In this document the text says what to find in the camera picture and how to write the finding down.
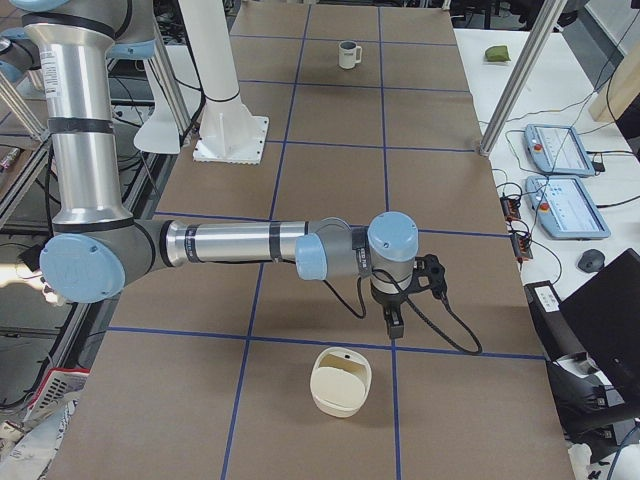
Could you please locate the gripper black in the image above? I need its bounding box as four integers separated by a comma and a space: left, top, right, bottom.
371, 285, 406, 340

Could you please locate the upper blue teach pendant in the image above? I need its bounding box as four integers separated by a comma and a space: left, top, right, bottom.
524, 124, 595, 177

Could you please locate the grey computer mouse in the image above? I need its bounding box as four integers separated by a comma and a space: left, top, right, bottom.
577, 249, 605, 273

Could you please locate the cream plastic bin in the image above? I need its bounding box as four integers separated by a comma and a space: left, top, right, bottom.
309, 347, 372, 418

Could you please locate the orange black electronics board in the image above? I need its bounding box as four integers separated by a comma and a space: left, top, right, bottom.
500, 196, 521, 222

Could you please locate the white pedestal column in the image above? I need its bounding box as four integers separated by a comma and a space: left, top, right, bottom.
179, 0, 269, 165

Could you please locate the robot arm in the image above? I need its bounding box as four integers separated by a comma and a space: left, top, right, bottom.
20, 1, 419, 339

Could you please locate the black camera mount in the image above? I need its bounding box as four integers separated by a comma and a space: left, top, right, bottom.
405, 254, 447, 302

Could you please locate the blue teach pendant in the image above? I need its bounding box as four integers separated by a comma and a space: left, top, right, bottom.
524, 124, 595, 177
524, 175, 611, 240

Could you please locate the green bean bag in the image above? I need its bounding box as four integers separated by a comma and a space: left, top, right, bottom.
484, 45, 511, 63

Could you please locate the black laptop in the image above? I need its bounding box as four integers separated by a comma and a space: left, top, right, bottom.
560, 248, 639, 401

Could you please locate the lower blue teach pendant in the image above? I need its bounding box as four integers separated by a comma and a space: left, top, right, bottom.
524, 175, 611, 240

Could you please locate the black braided cable right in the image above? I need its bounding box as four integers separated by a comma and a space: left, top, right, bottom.
319, 269, 483, 356

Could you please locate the aluminium frame post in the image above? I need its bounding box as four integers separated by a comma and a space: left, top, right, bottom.
478, 0, 567, 157

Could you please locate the white mug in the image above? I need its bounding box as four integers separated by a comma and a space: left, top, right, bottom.
338, 40, 362, 70

